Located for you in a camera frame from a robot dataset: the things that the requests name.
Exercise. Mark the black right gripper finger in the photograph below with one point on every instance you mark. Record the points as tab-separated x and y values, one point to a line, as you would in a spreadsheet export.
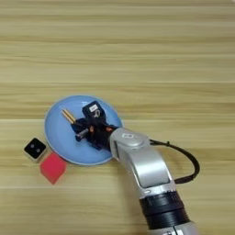
82	134
80	124

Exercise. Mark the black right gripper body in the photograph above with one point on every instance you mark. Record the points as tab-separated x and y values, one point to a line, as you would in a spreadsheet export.
99	134

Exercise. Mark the red cube block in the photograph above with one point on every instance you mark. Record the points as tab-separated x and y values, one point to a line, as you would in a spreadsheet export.
52	168

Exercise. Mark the black cube with two dots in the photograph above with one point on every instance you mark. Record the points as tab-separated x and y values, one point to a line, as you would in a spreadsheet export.
35	148

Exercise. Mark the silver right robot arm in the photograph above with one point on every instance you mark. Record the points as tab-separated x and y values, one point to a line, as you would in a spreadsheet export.
150	165

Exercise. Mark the round light blue plate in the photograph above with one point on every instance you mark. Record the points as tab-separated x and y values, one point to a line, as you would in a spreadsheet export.
61	140

